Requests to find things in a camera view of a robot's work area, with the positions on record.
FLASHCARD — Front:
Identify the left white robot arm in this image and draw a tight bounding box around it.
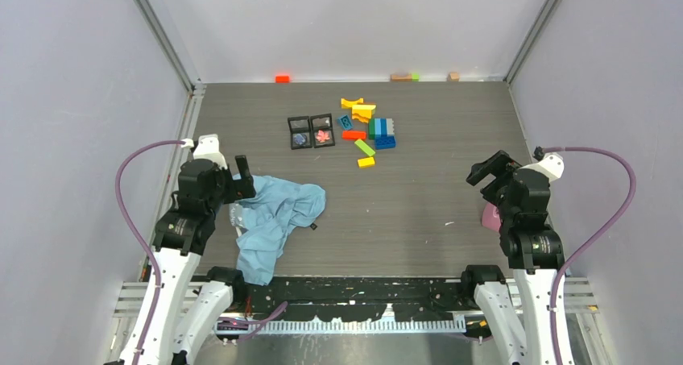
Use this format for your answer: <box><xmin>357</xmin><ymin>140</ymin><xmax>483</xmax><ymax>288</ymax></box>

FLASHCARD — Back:
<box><xmin>115</xmin><ymin>135</ymin><xmax>256</xmax><ymax>364</ymax></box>

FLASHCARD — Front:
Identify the tan arch wooden block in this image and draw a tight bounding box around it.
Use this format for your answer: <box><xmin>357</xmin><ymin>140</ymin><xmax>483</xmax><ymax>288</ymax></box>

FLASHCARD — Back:
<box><xmin>390</xmin><ymin>73</ymin><xmax>413</xmax><ymax>81</ymax></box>

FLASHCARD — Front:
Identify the left black brooch box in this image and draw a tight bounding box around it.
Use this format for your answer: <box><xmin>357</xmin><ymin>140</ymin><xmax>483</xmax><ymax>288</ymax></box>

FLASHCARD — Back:
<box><xmin>288</xmin><ymin>116</ymin><xmax>313</xmax><ymax>150</ymax></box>

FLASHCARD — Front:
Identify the right black brooch box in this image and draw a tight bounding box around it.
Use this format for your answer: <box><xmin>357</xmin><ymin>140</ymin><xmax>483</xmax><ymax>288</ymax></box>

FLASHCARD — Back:
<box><xmin>309</xmin><ymin>114</ymin><xmax>335</xmax><ymax>148</ymax></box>

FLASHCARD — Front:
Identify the red block by wall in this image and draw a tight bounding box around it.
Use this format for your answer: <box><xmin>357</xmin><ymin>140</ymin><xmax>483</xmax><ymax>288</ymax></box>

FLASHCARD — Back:
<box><xmin>275</xmin><ymin>73</ymin><xmax>291</xmax><ymax>83</ymax></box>

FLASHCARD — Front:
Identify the blue figure-eight block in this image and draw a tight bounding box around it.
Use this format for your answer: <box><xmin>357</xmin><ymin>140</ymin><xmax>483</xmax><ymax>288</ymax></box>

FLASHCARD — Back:
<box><xmin>337</xmin><ymin>114</ymin><xmax>354</xmax><ymax>131</ymax></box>

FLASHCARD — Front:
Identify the yellow arch block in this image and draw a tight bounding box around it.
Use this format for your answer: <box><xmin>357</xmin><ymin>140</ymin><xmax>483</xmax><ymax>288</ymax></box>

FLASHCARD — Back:
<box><xmin>340</xmin><ymin>97</ymin><xmax>364</xmax><ymax>109</ymax></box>

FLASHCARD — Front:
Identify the pink leaf brooch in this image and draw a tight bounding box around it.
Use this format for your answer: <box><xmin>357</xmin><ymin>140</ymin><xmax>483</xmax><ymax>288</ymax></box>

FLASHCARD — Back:
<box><xmin>315</xmin><ymin>130</ymin><xmax>333</xmax><ymax>144</ymax></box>

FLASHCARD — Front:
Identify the black brooch box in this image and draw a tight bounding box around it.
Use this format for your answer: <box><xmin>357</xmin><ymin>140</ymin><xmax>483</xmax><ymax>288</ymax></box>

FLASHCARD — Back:
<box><xmin>288</xmin><ymin>116</ymin><xmax>313</xmax><ymax>150</ymax></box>
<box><xmin>309</xmin><ymin>114</ymin><xmax>335</xmax><ymax>148</ymax></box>

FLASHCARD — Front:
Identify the red flat block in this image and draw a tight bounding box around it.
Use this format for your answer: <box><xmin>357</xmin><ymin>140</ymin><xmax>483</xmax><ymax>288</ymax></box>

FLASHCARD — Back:
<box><xmin>342</xmin><ymin>131</ymin><xmax>367</xmax><ymax>141</ymax></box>

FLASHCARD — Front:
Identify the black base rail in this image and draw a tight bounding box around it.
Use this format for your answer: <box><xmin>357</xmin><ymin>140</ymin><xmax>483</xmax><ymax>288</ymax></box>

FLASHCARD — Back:
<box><xmin>205</xmin><ymin>266</ymin><xmax>513</xmax><ymax>332</ymax></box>

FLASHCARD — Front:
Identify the light blue printed t-shirt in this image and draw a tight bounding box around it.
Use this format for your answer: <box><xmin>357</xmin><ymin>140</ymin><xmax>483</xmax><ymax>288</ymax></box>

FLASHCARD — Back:
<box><xmin>229</xmin><ymin>176</ymin><xmax>326</xmax><ymax>286</ymax></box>

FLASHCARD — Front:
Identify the yellow small block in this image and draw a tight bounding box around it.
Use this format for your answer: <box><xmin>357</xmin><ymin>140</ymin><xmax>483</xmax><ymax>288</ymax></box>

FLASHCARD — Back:
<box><xmin>357</xmin><ymin>157</ymin><xmax>375</xmax><ymax>168</ymax></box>

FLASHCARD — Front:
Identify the lime green long block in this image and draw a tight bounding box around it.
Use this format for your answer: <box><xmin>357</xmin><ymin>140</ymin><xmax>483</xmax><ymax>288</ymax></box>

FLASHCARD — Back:
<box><xmin>354</xmin><ymin>139</ymin><xmax>375</xmax><ymax>157</ymax></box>

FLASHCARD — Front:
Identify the pink white object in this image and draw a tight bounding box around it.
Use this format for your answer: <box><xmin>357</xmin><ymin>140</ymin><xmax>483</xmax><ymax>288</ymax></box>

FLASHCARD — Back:
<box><xmin>481</xmin><ymin>203</ymin><xmax>501</xmax><ymax>232</ymax></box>

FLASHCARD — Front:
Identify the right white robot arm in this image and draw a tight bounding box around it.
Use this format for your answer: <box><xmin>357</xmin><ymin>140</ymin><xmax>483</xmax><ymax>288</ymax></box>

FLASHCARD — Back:
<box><xmin>459</xmin><ymin>151</ymin><xmax>574</xmax><ymax>364</ymax></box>

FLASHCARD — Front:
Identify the multicolour brick stack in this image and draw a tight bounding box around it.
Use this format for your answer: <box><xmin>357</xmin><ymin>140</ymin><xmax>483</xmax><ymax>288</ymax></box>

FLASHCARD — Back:
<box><xmin>367</xmin><ymin>118</ymin><xmax>396</xmax><ymax>150</ymax></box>

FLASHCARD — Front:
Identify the blue round brooch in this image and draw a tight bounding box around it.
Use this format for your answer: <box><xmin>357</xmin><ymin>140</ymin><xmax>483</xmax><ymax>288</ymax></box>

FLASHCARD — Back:
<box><xmin>292</xmin><ymin>133</ymin><xmax>308</xmax><ymax>147</ymax></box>

